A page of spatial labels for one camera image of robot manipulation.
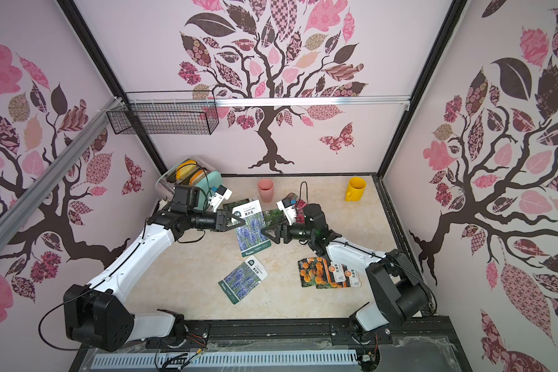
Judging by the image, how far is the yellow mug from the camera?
106 centimetres

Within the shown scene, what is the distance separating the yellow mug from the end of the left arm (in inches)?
23.4

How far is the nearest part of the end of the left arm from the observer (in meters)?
0.57

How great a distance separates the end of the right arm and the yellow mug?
0.41 m
